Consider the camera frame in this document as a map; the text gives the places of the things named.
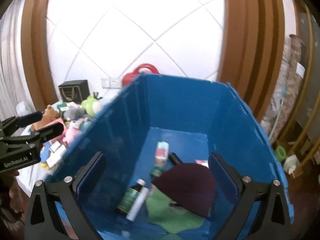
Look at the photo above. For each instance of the black garbage bag roll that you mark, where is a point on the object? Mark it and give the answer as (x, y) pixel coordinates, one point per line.
(175, 160)

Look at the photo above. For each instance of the pink white tissue pack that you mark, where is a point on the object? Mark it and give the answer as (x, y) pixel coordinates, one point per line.
(62, 136)

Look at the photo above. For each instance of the white cylindrical tube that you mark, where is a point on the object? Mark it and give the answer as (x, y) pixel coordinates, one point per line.
(137, 205)

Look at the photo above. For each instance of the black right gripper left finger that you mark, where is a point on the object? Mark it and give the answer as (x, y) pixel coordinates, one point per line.
(43, 220)

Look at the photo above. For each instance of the black gift box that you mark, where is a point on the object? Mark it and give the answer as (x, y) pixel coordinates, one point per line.
(74, 91)

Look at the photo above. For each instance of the dark glass medicine bottle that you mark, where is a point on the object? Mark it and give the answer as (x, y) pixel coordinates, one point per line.
(130, 196)

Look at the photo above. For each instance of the green cloth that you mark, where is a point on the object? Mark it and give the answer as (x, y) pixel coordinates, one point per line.
(164, 212)

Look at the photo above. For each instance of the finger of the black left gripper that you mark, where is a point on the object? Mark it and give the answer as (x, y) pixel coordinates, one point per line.
(47, 133)
(29, 119)

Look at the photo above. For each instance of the brown teddy bear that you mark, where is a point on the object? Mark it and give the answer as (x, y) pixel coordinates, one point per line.
(49, 115)

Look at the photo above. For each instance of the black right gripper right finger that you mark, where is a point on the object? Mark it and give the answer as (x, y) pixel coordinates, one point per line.
(272, 220)

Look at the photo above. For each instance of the maroon knit beanie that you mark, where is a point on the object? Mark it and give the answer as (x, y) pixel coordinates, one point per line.
(191, 185)

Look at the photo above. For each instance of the small colourful carton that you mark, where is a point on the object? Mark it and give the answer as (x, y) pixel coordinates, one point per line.
(202, 162)

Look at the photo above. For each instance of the white wall socket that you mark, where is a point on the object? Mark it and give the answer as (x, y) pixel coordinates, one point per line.
(111, 83)

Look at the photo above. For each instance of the teal pink tissue pack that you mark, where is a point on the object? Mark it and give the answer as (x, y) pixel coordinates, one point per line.
(161, 154)

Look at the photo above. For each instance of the blue plastic storage bin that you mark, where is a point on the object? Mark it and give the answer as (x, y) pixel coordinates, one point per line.
(195, 117)

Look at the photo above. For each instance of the grey plush toy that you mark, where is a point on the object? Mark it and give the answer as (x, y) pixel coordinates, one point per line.
(74, 113)

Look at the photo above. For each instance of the green frog plush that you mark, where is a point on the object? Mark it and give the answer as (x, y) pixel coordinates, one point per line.
(92, 104)

